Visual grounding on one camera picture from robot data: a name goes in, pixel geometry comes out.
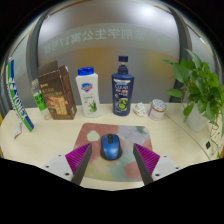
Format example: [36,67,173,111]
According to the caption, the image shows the crumpled white tissue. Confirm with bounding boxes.
[133,102,149,118]

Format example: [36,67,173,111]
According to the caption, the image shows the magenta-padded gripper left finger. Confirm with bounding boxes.
[41,142,93,186]

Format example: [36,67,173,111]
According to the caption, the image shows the clear bottle with green label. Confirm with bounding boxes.
[30,78,53,121]

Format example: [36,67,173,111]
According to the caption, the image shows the brown cardboard box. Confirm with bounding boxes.
[37,60,78,121]

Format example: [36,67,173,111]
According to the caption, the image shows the white bottle with blue cap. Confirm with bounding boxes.
[75,66,102,118]

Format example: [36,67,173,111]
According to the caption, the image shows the dark blue shampoo bottle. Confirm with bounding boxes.
[111,55,136,117]

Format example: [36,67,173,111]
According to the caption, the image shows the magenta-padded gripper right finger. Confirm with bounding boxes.
[132,143,184,186]

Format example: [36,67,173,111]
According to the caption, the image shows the small white jar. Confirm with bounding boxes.
[147,98,168,122]

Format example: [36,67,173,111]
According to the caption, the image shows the white green shuttlecock tube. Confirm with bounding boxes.
[5,59,35,133]

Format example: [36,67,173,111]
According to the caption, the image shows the small patterned tissue packet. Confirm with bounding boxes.
[12,121,24,139]

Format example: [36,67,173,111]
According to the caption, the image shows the blue and black computer mouse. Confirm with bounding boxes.
[100,133,123,161]

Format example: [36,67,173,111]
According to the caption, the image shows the green potted plant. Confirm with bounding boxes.
[162,48,224,158]

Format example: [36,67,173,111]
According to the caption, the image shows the pastel floral mouse pad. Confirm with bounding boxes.
[73,122,154,183]

